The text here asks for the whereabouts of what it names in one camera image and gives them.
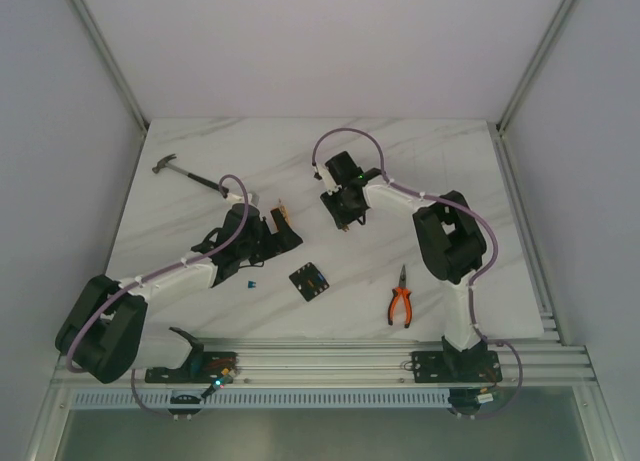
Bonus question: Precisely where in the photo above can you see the black fuse box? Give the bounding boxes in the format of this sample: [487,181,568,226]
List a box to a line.
[289,262,329,302]

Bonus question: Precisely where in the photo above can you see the aluminium rail frame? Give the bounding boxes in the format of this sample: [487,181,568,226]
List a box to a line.
[205,339,596,388]

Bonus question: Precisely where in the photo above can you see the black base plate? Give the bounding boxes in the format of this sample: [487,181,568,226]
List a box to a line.
[144,351,237,384]
[409,351,503,385]

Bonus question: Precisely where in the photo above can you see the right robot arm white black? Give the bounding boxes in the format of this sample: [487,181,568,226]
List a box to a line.
[313,151,492,383]

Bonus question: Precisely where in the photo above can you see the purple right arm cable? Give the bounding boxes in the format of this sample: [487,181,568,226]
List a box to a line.
[310,128,524,421]

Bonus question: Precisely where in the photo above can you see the orange terminal block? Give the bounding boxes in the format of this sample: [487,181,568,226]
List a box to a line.
[270,199,290,231]

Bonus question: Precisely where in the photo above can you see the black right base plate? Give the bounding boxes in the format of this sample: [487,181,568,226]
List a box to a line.
[409,351,503,385]

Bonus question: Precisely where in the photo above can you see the claw hammer black handle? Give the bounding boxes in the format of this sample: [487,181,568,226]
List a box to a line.
[151,153,226,195]

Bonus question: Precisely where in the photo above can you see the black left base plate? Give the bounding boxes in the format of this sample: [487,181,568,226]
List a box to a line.
[144,351,237,384]

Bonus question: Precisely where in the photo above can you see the white slotted cable duct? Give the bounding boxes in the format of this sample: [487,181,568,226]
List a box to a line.
[71,388,451,411]

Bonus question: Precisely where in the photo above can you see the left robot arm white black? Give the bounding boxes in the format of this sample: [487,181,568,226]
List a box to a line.
[55,203,303,384]

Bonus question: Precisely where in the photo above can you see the orange handled pliers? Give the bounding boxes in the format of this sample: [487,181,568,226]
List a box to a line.
[386,264,414,329]

